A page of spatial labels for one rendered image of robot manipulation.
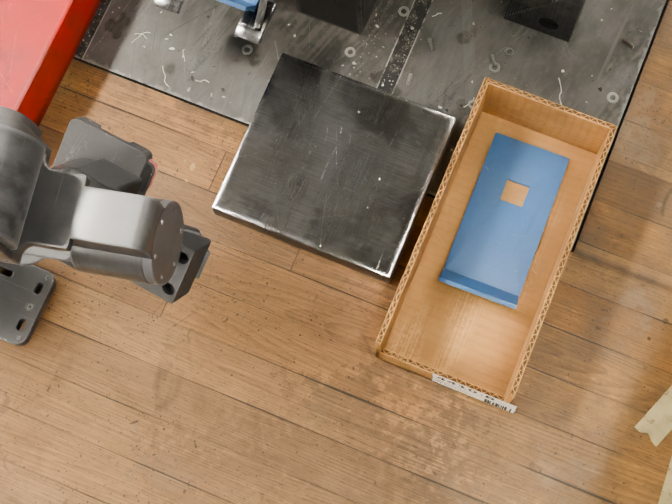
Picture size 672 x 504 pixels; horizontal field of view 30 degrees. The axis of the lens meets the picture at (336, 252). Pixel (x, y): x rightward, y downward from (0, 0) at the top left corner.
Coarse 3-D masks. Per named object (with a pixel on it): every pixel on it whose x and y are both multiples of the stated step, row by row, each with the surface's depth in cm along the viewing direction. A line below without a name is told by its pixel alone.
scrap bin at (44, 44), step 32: (0, 0) 118; (32, 0) 118; (64, 0) 118; (96, 0) 117; (0, 32) 117; (32, 32) 117; (64, 32) 112; (0, 64) 116; (32, 64) 116; (64, 64) 115; (0, 96) 115; (32, 96) 111
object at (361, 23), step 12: (300, 0) 115; (312, 0) 114; (324, 0) 113; (336, 0) 112; (348, 0) 110; (360, 0) 110; (372, 0) 115; (312, 12) 116; (324, 12) 115; (336, 12) 114; (348, 12) 113; (360, 12) 112; (336, 24) 116; (348, 24) 115; (360, 24) 114
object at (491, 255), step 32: (512, 160) 112; (544, 160) 112; (480, 192) 111; (544, 192) 111; (480, 224) 111; (512, 224) 111; (544, 224) 110; (448, 256) 110; (480, 256) 110; (512, 256) 110; (480, 288) 107; (512, 288) 109
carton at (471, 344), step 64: (512, 128) 113; (576, 128) 109; (448, 192) 112; (512, 192) 112; (576, 192) 112; (384, 320) 102; (448, 320) 109; (512, 320) 109; (448, 384) 107; (512, 384) 101
